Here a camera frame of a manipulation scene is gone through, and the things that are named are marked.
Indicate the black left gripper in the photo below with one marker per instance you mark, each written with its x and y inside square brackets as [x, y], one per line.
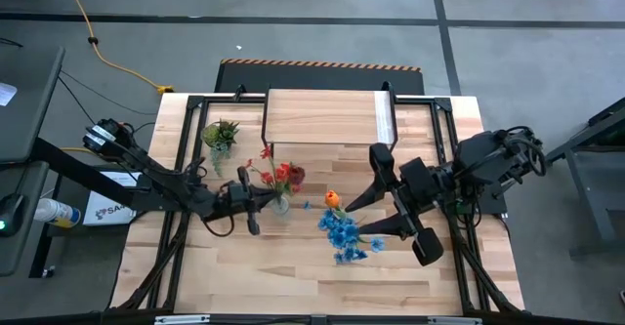
[234, 200]

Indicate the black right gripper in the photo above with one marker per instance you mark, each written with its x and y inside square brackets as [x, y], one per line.
[420, 183]

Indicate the ribbed clear glass vase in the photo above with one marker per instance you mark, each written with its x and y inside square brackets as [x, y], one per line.
[280, 208]

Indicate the red artificial flower bunch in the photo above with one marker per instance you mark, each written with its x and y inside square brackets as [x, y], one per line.
[282, 173]

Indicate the blue artificial flower bunch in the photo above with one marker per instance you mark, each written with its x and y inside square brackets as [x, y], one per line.
[344, 237]

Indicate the orange artificial tulip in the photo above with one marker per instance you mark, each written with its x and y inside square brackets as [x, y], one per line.
[332, 199]

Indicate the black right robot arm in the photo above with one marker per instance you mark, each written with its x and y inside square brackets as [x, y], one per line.
[483, 159]

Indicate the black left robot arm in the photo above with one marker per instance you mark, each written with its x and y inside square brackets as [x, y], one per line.
[161, 188]

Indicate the wooden shelf with black legs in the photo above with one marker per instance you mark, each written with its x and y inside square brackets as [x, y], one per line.
[322, 115]

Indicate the loose blue blossom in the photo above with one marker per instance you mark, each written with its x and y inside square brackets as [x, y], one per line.
[306, 205]

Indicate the potted green succulent plant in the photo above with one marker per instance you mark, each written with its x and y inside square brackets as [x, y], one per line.
[220, 137]

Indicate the black hazard-striped floor mat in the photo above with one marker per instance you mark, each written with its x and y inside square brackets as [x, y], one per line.
[317, 78]

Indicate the white printed cardboard box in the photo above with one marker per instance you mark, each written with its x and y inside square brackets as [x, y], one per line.
[105, 213]

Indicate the black desk stand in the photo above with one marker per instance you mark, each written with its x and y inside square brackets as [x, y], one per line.
[73, 166]

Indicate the white spray can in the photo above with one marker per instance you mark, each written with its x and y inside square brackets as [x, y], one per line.
[54, 211]

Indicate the grey metal table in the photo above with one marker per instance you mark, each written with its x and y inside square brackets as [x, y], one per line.
[593, 217]

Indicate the grey side table top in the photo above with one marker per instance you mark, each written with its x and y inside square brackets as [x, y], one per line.
[29, 247]

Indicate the grey desk top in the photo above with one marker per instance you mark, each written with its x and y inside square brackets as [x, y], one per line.
[29, 120]

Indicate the black computer mouse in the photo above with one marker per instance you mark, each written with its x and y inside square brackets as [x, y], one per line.
[12, 208]

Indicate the white paper sheet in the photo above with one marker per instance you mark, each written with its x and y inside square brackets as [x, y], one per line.
[6, 94]

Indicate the black metal table frame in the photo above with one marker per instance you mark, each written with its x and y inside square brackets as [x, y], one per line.
[195, 103]

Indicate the silver metal bracket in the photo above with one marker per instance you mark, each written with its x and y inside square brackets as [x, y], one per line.
[180, 319]
[454, 321]

